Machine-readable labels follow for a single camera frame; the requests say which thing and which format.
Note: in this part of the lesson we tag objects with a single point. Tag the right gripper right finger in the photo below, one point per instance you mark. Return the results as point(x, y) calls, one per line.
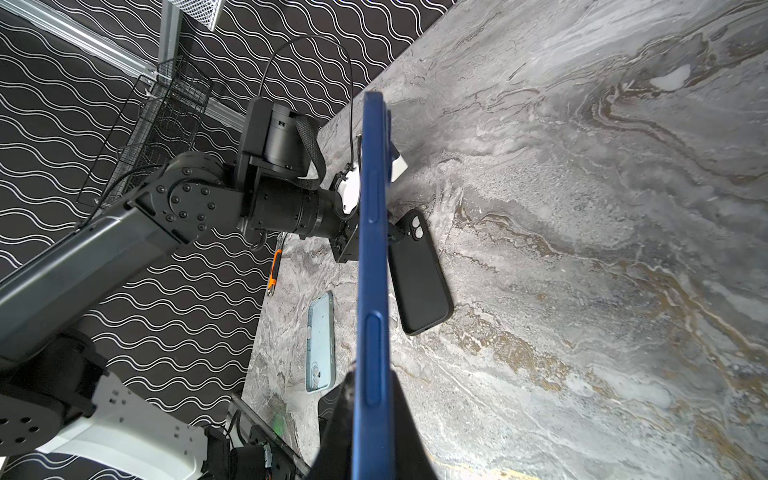
point(411, 459)

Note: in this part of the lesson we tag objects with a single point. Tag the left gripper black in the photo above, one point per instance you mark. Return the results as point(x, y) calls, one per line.
point(345, 246)

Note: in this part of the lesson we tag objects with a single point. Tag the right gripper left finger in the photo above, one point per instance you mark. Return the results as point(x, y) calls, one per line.
point(334, 458)

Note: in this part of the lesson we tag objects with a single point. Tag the blue phone black screen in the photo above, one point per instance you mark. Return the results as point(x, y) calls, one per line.
point(372, 448)

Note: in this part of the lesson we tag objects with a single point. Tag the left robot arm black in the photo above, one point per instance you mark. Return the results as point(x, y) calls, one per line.
point(57, 395)

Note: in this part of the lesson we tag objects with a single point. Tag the light blue phone case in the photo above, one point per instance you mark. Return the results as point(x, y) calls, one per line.
point(320, 369)

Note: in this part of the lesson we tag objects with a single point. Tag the orange adjustable wrench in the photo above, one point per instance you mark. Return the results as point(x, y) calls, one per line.
point(274, 272)

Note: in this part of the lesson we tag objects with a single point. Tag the white mesh basket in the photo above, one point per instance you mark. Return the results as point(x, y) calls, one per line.
point(205, 12)

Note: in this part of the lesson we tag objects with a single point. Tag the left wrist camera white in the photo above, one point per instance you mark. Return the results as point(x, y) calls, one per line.
point(347, 182)

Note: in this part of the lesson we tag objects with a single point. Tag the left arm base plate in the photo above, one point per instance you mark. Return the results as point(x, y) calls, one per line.
point(258, 444)

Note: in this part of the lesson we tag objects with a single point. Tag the black wire basket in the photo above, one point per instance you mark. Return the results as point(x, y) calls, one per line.
point(157, 121)

